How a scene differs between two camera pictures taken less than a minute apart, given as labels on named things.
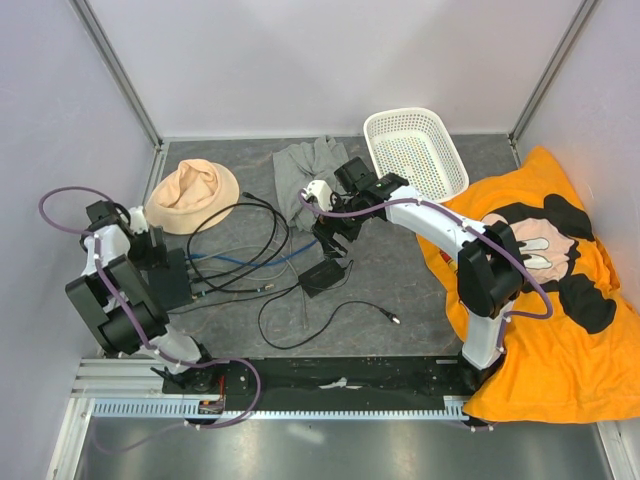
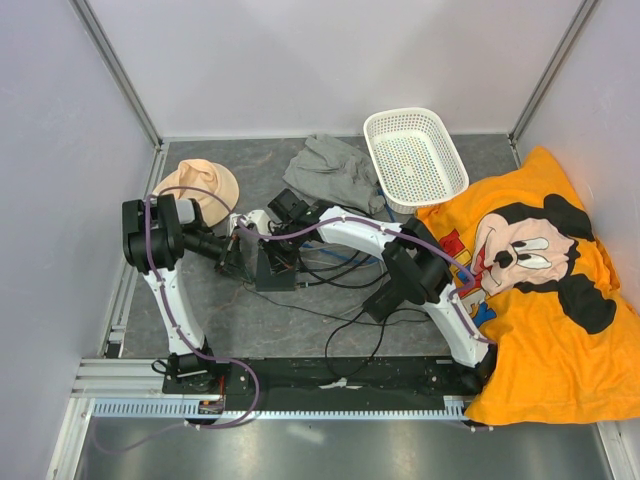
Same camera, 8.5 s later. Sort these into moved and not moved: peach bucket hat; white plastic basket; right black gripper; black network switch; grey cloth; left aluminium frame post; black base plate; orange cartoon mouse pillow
Moved: black network switch; right black gripper; grey cloth
Not moved: peach bucket hat; black base plate; left aluminium frame post; white plastic basket; orange cartoon mouse pillow
